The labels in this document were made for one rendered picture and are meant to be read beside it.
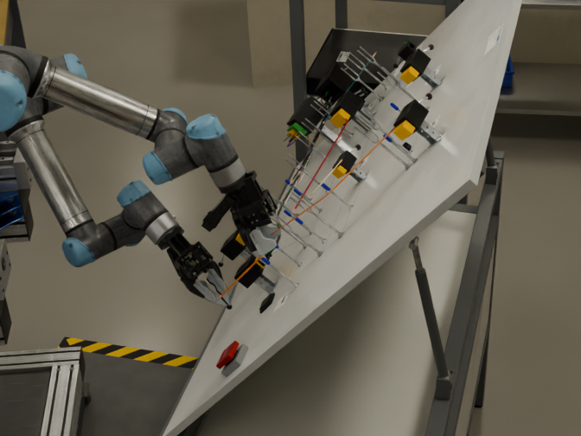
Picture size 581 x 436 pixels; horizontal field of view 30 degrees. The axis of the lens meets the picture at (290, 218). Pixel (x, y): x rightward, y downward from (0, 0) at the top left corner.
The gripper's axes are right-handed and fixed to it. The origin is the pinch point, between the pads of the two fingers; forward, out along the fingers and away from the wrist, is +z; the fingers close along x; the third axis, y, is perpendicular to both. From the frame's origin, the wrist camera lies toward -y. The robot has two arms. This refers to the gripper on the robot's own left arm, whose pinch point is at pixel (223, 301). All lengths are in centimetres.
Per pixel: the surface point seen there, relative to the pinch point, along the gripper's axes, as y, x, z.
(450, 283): -32, 57, 33
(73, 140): -255, 47, -136
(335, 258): 37.3, 16.1, 12.2
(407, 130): 55, 39, 4
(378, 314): -28, 35, 26
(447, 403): 23, 18, 50
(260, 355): 31.2, -7.9, 16.9
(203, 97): -269, 116, -118
